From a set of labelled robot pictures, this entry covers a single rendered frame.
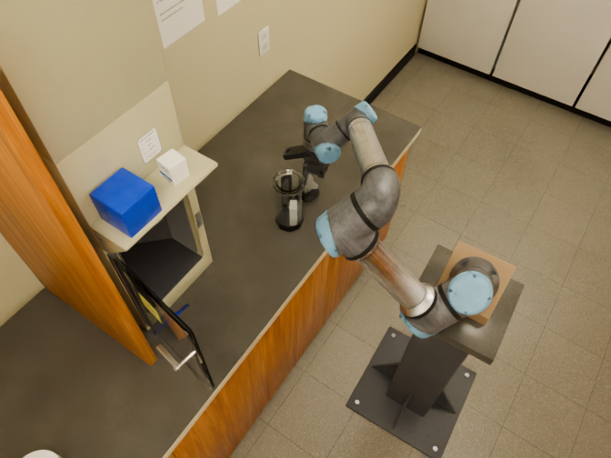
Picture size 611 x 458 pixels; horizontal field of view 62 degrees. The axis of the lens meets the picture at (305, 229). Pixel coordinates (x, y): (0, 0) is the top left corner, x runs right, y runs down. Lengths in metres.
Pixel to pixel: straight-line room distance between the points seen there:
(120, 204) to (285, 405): 1.63
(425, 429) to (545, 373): 0.70
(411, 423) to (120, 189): 1.84
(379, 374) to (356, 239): 1.43
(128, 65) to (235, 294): 0.88
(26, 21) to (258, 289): 1.09
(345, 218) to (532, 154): 2.65
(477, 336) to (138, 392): 1.07
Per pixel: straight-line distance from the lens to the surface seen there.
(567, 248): 3.35
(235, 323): 1.68
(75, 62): 1.06
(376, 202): 1.24
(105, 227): 1.24
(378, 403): 2.58
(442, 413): 2.62
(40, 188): 0.99
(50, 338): 1.82
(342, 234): 1.26
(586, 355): 3.03
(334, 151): 1.58
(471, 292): 1.48
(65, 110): 1.08
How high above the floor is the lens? 2.45
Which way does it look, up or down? 54 degrees down
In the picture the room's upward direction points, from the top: 2 degrees clockwise
